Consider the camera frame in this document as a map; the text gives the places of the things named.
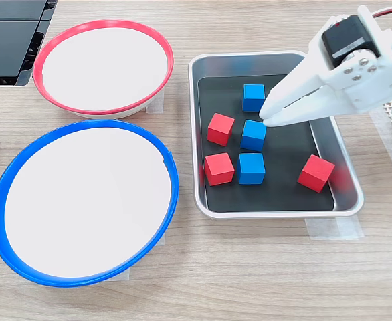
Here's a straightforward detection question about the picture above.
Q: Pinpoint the blue cube block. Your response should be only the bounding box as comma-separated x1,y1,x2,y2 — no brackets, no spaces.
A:
239,119,268,152
237,152,266,186
241,83,266,113

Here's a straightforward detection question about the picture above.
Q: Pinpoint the red cube block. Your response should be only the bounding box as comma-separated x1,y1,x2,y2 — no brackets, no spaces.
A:
296,154,336,193
203,152,235,187
206,112,235,147

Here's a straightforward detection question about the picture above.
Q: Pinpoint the silver metal tray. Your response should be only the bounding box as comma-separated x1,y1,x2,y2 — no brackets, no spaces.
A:
187,49,365,220

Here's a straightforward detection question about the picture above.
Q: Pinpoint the black tray liner mat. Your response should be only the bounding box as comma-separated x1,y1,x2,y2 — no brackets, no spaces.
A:
197,74,336,213

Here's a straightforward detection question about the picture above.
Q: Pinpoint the wide clear tape strip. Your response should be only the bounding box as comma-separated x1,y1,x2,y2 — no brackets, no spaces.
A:
369,106,392,195

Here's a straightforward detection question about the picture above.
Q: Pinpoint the red-rimmed white dish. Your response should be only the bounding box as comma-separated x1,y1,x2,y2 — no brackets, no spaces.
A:
32,19,175,120

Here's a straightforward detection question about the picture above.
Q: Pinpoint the blue-rimmed white dish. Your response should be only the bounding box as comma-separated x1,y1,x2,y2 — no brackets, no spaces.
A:
0,119,179,288

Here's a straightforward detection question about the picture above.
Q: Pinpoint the black flat device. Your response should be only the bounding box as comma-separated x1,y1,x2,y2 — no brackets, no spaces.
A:
0,0,59,87

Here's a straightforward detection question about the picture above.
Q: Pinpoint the red black white cable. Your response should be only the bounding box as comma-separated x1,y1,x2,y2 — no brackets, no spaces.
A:
371,4,392,19

